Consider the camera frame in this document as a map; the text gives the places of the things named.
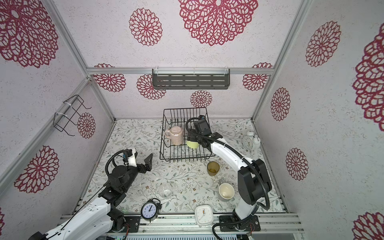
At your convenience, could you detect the amber glass cup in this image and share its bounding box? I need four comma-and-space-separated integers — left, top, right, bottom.
207, 161, 220, 176

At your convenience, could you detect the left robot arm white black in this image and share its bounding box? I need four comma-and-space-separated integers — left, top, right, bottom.
29, 149, 153, 240

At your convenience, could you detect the white twin bell alarm clock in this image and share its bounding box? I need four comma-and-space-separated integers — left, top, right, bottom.
243, 131, 261, 151

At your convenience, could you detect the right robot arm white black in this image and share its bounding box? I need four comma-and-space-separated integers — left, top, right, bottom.
185, 116, 272, 220

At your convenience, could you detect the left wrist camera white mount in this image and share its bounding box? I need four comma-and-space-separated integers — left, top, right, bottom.
124, 148, 138, 167

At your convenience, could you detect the black wire wall holder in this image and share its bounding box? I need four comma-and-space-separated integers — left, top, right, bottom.
53, 95, 91, 137

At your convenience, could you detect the clear drinking glass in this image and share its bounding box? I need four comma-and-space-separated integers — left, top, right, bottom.
158, 183, 173, 199

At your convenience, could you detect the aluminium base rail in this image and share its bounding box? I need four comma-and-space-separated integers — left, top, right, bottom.
125, 213, 305, 240

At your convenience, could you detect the grey wall shelf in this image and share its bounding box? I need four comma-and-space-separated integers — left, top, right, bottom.
152, 69, 231, 90

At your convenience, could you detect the light green mug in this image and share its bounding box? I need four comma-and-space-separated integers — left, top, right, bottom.
186, 136, 200, 149

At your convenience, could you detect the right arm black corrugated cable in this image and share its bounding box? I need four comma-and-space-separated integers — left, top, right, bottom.
184, 116, 271, 240

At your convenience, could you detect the pink iridescent mug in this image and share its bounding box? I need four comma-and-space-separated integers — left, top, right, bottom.
164, 126, 184, 146

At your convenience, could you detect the black alarm clock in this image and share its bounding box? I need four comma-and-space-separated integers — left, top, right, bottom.
141, 198, 162, 223

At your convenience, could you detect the grey cream mug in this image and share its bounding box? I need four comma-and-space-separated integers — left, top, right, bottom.
218, 183, 235, 202

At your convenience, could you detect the white square clock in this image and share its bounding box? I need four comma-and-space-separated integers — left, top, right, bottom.
195, 205, 214, 227

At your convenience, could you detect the black wire dish rack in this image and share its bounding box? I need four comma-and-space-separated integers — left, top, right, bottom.
160, 108, 215, 163

